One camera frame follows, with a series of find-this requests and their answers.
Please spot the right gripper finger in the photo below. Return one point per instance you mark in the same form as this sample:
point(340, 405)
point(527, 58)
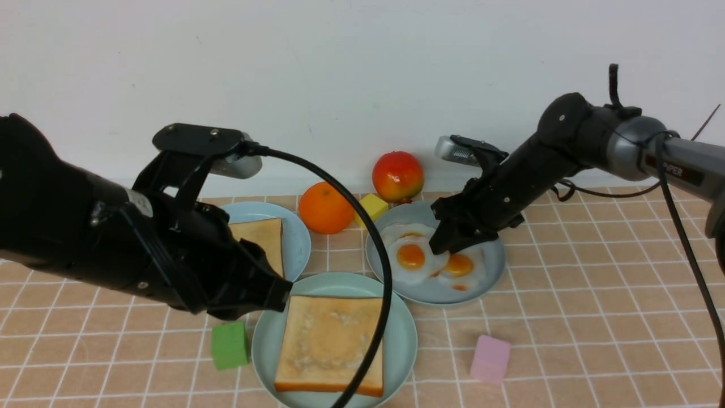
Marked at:
point(451, 236)

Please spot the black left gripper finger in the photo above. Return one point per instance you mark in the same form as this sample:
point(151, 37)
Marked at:
point(243, 281)

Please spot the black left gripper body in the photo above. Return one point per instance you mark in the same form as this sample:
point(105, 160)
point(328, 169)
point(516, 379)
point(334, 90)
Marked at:
point(181, 245)

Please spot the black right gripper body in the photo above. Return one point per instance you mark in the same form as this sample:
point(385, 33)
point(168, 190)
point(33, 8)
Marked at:
point(494, 203)

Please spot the fried egg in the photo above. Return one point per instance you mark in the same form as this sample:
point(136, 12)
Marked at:
point(394, 232)
point(464, 271)
point(412, 260)

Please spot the toast slice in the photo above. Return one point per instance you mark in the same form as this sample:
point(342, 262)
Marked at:
point(267, 234)
point(324, 342)

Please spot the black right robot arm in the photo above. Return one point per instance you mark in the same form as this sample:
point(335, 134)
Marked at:
point(572, 135)

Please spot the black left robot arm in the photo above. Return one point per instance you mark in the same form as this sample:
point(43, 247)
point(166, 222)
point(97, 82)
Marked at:
point(65, 221)

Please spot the light blue bread plate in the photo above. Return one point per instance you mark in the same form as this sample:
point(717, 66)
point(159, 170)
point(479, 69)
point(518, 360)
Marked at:
point(296, 241)

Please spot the green cube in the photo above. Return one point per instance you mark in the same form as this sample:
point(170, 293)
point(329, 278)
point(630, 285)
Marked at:
point(229, 346)

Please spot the yellow cube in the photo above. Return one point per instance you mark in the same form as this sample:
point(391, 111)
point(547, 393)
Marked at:
point(374, 206)

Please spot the red apple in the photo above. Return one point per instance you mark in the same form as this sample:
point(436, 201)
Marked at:
point(398, 177)

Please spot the orange fruit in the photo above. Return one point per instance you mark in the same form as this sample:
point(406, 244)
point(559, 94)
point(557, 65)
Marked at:
point(324, 210)

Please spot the teal empty centre plate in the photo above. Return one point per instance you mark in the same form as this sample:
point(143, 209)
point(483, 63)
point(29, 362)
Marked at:
point(398, 348)

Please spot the pink cube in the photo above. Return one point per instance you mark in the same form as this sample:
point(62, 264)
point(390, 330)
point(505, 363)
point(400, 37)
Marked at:
point(490, 360)

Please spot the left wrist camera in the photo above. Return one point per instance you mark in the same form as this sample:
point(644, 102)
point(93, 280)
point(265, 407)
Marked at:
point(189, 153)

